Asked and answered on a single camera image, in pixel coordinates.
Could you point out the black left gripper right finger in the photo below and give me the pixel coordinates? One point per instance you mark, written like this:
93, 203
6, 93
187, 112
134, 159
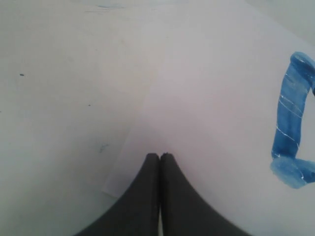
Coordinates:
183, 211

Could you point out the white paper sheet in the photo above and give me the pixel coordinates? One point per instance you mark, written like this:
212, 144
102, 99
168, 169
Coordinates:
213, 106

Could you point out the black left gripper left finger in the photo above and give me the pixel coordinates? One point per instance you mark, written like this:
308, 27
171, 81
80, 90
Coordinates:
136, 212

